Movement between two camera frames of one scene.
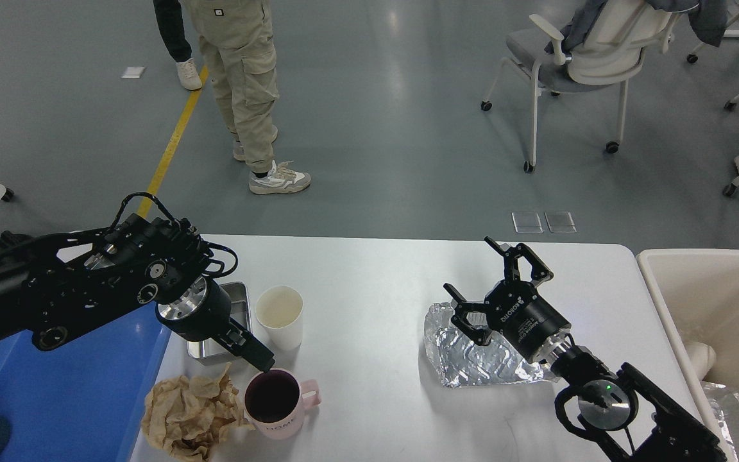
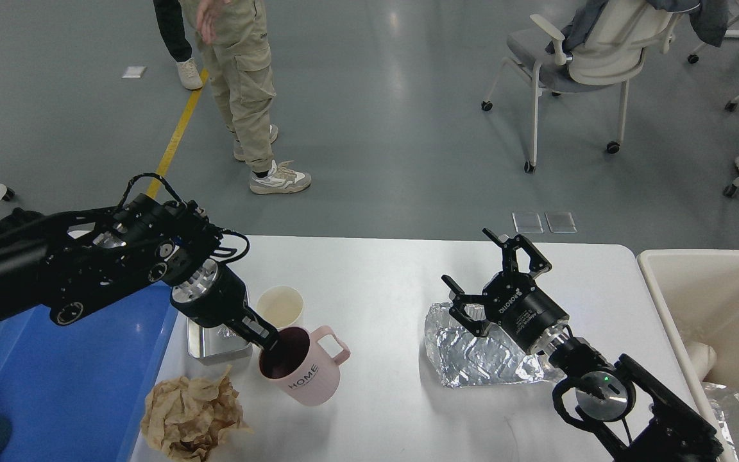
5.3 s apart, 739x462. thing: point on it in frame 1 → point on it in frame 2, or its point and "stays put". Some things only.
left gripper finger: x=253 y=350 → x=256 y=328
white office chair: x=607 y=54 stays put
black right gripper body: x=522 y=318 stays put
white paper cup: x=279 y=312 stays put
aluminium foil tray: x=460 y=358 stays put
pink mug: x=275 y=400 → x=305 y=365
